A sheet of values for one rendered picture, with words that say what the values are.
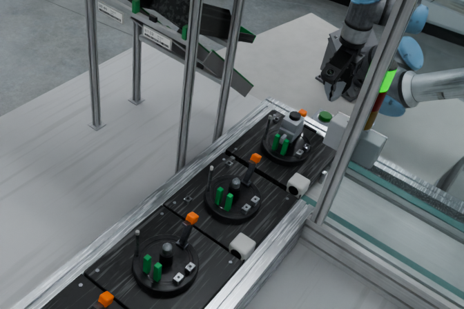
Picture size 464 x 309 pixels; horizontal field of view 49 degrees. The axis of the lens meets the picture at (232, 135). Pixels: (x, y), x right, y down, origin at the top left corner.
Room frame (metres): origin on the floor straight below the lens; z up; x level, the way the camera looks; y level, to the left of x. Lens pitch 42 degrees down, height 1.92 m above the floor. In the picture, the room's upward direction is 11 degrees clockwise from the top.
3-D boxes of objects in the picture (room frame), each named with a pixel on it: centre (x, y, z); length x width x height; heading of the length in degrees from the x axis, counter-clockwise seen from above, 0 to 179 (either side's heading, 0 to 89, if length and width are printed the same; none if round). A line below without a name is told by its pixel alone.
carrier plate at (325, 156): (1.04, -0.15, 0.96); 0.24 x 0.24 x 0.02; 61
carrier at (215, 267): (0.60, 0.09, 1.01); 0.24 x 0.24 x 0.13; 61
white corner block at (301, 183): (0.91, -0.19, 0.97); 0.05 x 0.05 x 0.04; 61
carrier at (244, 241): (0.82, -0.03, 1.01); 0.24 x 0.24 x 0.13; 61
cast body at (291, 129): (1.03, -0.15, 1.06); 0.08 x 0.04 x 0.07; 153
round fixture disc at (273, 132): (1.04, -0.15, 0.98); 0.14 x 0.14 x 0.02
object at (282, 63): (1.52, -0.38, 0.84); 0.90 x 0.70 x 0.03; 51
